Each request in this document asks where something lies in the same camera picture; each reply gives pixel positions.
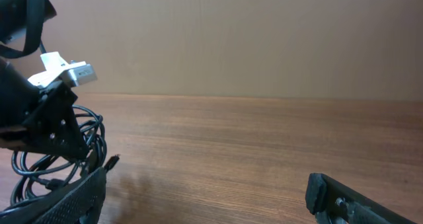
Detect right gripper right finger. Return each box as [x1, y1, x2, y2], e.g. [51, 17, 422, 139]
[305, 173, 414, 224]

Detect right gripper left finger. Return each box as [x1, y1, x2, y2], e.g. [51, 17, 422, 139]
[1, 167, 106, 224]

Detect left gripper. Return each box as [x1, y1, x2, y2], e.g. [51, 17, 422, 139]
[1, 59, 89, 160]

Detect black usb cable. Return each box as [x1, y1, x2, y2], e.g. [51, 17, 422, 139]
[9, 104, 108, 208]

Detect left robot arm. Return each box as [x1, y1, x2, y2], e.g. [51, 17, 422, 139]
[1, 0, 96, 159]

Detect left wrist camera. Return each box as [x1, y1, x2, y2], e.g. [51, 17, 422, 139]
[28, 52, 97, 89]

